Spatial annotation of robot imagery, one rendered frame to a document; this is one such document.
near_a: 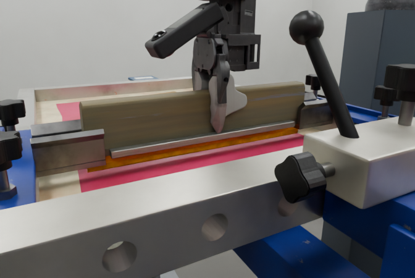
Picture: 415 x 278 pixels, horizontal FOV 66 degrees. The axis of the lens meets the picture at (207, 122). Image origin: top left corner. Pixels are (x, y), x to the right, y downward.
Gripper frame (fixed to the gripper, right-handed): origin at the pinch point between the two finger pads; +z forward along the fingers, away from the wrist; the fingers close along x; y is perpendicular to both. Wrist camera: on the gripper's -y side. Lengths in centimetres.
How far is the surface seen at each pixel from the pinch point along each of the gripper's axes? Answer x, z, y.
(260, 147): -2.0, 5.2, 9.5
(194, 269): 77, 101, 34
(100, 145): -2.7, 0.3, -17.2
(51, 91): 56, 3, -21
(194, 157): -1.0, 5.3, -2.9
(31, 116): 24.8, 2.1, -25.6
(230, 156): -3.2, 5.2, 2.6
